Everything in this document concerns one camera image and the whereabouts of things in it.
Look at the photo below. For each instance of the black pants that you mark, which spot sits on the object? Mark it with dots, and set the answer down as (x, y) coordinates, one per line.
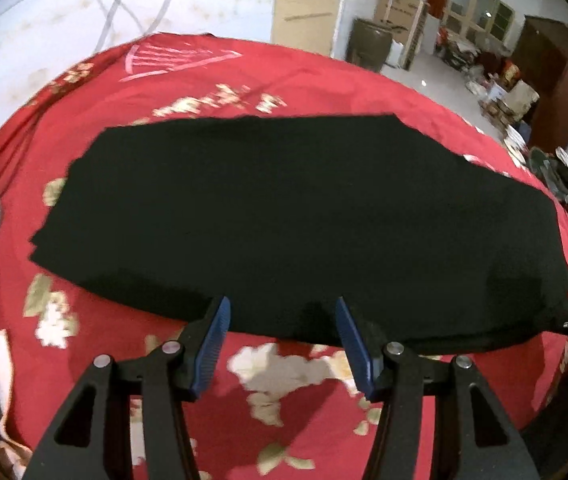
(289, 210)

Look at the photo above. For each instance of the large cardboard box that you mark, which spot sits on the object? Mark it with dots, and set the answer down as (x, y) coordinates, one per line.
(399, 10)

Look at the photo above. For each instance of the red printed blanket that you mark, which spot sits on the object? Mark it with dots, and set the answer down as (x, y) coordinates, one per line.
(114, 85)

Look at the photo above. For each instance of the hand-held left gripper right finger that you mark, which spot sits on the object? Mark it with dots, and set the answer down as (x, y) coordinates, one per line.
(356, 350)

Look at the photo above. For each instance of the pile of household clutter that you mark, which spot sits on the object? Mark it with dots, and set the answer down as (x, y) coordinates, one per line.
(494, 85)

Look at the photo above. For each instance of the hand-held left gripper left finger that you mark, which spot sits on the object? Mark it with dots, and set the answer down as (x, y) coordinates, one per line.
(212, 345)

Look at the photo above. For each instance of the brown ceramic jar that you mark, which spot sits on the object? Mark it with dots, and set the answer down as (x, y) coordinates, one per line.
(369, 45)

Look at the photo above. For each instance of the wood framed window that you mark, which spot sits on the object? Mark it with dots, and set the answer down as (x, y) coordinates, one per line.
(479, 10)

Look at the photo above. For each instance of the white plastic jug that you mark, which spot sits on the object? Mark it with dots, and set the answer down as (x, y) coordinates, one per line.
(395, 55)

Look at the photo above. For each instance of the brown wooden wardrobe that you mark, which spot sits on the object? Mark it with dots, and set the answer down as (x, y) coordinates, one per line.
(564, 70)

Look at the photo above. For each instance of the beige cardboard panel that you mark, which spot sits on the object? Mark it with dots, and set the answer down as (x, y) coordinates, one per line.
(304, 10)

